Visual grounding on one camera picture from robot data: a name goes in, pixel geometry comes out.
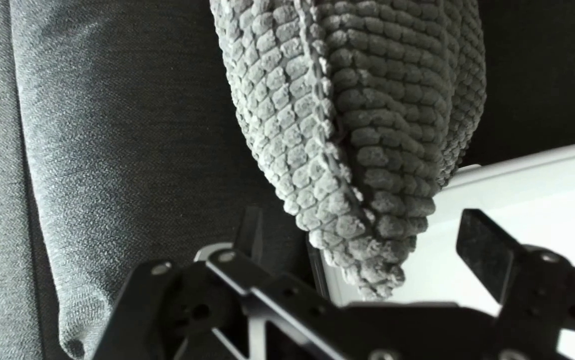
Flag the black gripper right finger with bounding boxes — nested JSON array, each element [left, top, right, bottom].
[[455, 207, 575, 360]]

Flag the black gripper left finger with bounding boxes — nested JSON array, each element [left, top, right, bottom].
[[93, 207, 333, 360]]

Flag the grey textured pillow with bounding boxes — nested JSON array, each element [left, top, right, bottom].
[[206, 0, 490, 302]]

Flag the dark grey sofa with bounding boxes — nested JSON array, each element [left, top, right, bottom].
[[0, 0, 575, 360]]

